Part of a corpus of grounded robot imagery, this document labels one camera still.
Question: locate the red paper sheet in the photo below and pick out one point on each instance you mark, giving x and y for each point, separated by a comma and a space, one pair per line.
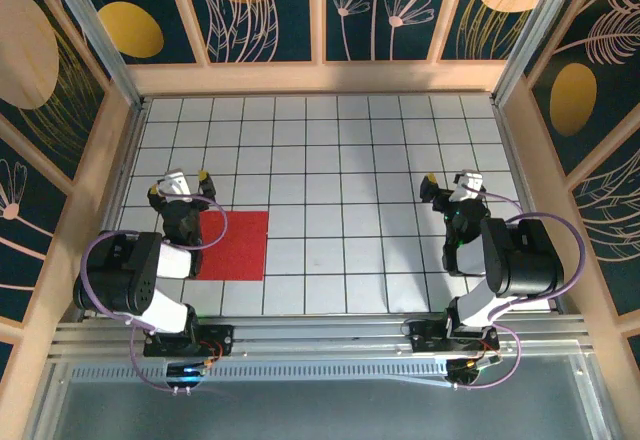
240, 250

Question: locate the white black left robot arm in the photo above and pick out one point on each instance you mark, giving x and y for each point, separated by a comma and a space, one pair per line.
170, 262

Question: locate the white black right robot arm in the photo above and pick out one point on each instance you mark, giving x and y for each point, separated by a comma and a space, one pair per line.
525, 260

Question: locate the white grid mat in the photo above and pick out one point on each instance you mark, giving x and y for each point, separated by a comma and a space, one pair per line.
225, 125

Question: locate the small circuit board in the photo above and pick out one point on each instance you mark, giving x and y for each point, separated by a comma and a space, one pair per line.
470, 367
192, 371

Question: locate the grey metal panel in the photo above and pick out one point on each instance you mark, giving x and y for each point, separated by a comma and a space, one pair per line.
320, 410

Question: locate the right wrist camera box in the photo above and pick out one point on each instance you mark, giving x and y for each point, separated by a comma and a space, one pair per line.
472, 182

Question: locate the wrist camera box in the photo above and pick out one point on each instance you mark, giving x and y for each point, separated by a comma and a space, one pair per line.
472, 182
176, 184

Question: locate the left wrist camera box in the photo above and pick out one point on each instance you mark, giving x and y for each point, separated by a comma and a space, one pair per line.
176, 184

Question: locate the aluminium side rail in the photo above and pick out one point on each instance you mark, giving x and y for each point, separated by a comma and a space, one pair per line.
517, 160
111, 210

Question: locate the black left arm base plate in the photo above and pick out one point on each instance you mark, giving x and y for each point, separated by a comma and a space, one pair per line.
220, 336

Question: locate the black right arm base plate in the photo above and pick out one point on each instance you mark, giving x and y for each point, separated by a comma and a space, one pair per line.
425, 337

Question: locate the aluminium corner post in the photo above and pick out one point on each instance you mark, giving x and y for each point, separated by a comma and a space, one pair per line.
537, 30
93, 30

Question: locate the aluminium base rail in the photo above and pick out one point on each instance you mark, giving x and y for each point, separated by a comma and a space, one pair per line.
320, 340

